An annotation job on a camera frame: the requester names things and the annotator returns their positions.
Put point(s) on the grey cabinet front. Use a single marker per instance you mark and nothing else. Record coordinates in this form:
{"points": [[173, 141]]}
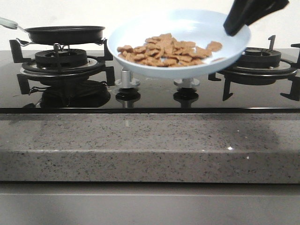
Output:
{"points": [[148, 204]]}

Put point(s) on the black gas burner with grate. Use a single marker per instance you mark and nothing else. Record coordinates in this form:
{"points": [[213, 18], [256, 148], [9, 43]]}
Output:
{"points": [[61, 67]]}

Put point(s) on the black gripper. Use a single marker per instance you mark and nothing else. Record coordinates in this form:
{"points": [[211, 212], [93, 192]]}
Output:
{"points": [[246, 12]]}

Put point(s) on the black glass cooktop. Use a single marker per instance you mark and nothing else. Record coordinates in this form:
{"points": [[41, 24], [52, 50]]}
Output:
{"points": [[217, 93]]}

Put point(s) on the brown meat pieces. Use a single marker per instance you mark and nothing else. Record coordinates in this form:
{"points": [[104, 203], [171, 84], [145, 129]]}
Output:
{"points": [[166, 51]]}

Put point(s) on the black frying pan green handle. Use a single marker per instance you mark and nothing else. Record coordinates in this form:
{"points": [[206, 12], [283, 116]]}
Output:
{"points": [[62, 34]]}

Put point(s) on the silver stove knob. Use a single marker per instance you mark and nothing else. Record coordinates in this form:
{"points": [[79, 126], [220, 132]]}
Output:
{"points": [[127, 80], [186, 82]]}

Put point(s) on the wire pan support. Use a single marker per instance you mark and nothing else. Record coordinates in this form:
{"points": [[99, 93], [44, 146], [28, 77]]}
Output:
{"points": [[61, 44]]}

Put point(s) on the light blue plate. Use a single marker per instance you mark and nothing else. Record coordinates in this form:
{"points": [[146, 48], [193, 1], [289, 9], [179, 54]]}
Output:
{"points": [[199, 26]]}

